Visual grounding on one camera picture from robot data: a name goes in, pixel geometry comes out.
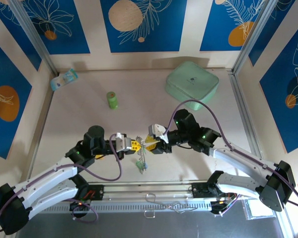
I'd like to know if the clear plastic packet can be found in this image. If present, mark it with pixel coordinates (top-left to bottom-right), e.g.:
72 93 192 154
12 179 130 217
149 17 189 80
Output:
241 199 276 221

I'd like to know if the light blue wipes packet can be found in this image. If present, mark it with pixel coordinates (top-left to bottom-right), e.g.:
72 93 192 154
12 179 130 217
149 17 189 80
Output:
50 68 79 92

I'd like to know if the green cylindrical bottle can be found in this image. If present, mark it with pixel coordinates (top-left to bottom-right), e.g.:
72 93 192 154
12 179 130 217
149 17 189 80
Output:
106 91 119 110

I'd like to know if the grey slotted cable duct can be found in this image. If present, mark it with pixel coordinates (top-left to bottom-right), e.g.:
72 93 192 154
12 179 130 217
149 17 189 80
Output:
42 200 214 214

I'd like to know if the mint green zip case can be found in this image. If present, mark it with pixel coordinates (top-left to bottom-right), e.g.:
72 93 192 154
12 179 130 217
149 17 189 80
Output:
164 61 220 112

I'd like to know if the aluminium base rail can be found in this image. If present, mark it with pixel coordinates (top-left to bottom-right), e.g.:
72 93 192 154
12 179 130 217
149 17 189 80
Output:
12 180 283 202

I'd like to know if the metal crescent keyring holder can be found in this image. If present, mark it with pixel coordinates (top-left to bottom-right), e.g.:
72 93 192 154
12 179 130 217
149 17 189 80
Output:
135 135 149 175

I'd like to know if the aluminium side rail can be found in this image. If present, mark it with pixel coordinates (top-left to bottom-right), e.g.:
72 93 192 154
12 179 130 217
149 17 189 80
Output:
26 71 57 184
227 68 269 179

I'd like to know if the bent metal wire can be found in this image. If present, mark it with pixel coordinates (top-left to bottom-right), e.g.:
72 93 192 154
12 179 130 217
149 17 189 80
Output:
143 193 200 219

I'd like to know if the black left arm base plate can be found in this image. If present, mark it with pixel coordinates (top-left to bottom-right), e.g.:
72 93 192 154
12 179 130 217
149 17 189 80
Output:
78 184 105 202

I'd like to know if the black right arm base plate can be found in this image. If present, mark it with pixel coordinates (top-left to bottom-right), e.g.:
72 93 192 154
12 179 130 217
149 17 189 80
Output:
191 182 239 199

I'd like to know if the aluminium frame post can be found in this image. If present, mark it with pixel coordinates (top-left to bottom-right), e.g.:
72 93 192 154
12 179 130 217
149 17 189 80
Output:
232 0 279 75
8 0 59 76

